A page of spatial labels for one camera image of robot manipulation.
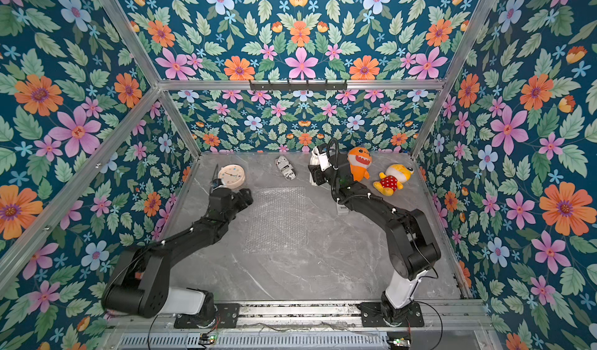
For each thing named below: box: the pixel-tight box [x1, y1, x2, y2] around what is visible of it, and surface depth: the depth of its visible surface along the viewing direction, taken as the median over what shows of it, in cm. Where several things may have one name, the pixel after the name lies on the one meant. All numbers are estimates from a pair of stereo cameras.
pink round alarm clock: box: [217, 164, 247, 189], surface depth 110 cm
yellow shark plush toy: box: [373, 164, 415, 197], surface depth 106 cm
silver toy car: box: [275, 155, 297, 181], surface depth 113 cm
